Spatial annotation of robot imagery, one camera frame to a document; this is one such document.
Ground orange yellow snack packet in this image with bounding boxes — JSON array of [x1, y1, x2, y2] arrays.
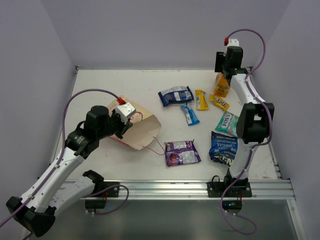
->
[[213, 72, 230, 98]]

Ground pink beige paper bag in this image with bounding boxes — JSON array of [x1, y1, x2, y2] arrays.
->
[[109, 95, 165, 156]]

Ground yellow M&M snack packet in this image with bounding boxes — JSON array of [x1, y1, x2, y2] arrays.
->
[[195, 89, 209, 111]]

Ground dark blue snack packet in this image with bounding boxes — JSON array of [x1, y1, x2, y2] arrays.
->
[[158, 86, 194, 107]]

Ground teal snack packet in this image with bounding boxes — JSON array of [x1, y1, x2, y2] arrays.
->
[[215, 111, 239, 138]]

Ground blue M&M snack packet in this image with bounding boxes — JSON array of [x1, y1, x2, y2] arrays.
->
[[180, 103, 200, 126]]

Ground purple snack packet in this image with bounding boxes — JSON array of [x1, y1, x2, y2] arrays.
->
[[165, 140, 202, 167]]

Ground dark blue chips bag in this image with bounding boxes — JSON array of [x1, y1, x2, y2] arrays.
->
[[208, 131, 238, 167]]

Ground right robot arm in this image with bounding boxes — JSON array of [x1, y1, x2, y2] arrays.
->
[[215, 46, 275, 197]]

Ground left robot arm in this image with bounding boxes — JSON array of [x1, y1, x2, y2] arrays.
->
[[6, 103, 136, 237]]

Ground left black controller box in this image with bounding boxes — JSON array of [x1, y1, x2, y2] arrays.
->
[[84, 198, 107, 212]]

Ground black controller box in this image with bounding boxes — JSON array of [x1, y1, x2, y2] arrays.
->
[[222, 199, 243, 212], [84, 198, 107, 212]]

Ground right black controller box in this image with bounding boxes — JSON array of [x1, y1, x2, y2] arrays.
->
[[222, 199, 243, 212]]

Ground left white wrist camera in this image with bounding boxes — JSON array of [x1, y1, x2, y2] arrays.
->
[[115, 102, 137, 124]]

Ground left black base bracket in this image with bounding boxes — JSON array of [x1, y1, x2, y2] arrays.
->
[[82, 170, 120, 198]]

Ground black base bracket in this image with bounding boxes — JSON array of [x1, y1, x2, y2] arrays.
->
[[82, 170, 120, 198], [206, 175, 253, 198]]

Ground right black base bracket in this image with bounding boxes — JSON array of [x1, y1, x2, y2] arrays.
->
[[206, 175, 253, 198]]

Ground aluminium mounting rail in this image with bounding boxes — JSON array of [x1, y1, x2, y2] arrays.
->
[[118, 180, 295, 200]]

